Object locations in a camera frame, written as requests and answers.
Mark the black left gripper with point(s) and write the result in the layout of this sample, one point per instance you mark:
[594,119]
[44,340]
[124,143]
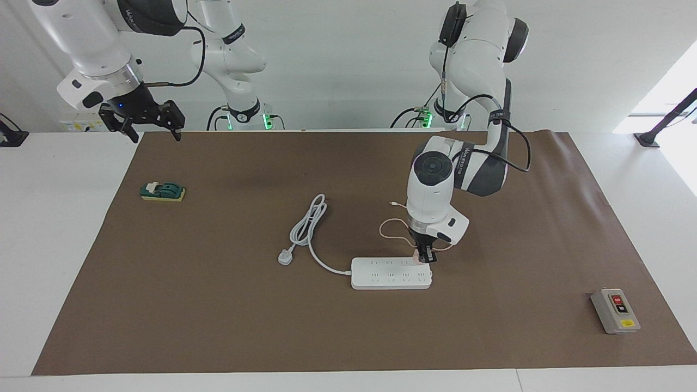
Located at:
[427,241]

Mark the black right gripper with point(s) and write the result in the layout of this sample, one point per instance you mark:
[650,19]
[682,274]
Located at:
[135,102]

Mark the pink charger block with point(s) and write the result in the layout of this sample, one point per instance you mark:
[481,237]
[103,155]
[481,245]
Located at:
[416,258]

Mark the white power strip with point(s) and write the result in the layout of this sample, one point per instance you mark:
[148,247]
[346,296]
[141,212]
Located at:
[392,275]

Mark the small black clamp stand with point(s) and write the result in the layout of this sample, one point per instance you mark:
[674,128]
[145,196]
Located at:
[13,139]

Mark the brown table mat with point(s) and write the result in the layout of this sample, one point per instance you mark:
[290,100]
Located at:
[218,326]

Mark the white wall socket box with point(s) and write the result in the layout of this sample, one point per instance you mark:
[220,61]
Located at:
[81,126]

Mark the green knife switch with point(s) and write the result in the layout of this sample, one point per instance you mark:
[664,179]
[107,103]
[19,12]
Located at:
[163,191]

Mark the grey on-off switch box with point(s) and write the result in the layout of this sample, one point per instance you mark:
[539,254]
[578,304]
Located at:
[615,313]

